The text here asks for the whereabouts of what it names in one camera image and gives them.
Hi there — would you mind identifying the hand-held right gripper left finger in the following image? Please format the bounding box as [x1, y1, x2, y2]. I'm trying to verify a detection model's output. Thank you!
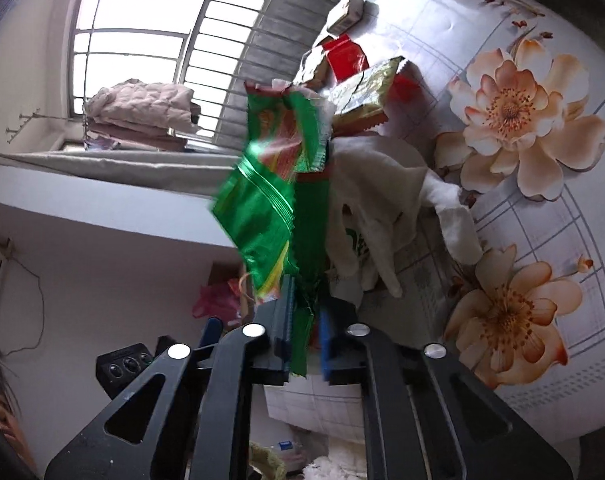
[45, 275, 298, 480]

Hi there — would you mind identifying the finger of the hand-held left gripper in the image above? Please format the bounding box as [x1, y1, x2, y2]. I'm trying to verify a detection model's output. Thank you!
[198, 316, 224, 350]

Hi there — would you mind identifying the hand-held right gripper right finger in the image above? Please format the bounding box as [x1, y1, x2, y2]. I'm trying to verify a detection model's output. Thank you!
[318, 297, 575, 480]

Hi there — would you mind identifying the green snack wrapper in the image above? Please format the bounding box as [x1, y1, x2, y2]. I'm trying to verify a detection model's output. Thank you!
[210, 80, 333, 378]

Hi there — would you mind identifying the pink plastic bag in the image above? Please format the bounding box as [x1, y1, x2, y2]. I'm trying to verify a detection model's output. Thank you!
[192, 280, 243, 323]

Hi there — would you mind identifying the person's head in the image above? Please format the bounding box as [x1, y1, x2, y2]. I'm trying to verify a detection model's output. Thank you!
[0, 347, 38, 480]

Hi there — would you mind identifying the white cloth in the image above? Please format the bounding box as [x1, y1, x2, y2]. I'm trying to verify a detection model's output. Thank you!
[327, 132, 483, 306]

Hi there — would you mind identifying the floral printed sheet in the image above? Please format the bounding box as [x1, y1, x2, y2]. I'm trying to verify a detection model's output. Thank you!
[262, 0, 605, 456]

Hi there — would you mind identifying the grey windowsill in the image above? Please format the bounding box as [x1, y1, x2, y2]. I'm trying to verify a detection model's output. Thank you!
[0, 149, 238, 183]

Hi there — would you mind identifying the folded pink quilt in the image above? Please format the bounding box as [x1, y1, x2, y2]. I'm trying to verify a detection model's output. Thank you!
[82, 79, 203, 153]

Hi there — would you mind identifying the gold and green wrapper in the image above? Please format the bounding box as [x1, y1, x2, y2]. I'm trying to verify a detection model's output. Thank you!
[327, 57, 408, 136]

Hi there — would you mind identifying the small red wrapper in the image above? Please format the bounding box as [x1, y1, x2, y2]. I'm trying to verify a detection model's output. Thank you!
[389, 72, 420, 103]

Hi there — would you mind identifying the red garment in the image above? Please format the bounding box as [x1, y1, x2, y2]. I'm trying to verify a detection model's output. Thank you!
[322, 35, 370, 81]

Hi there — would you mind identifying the small cardboard box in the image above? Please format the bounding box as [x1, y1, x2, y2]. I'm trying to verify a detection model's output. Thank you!
[327, 0, 365, 36]

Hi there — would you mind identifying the window with metal grille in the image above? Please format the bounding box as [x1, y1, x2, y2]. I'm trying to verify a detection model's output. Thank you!
[67, 0, 303, 128]

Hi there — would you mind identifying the thin wall cable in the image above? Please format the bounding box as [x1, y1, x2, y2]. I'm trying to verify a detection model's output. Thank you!
[0, 255, 46, 353]

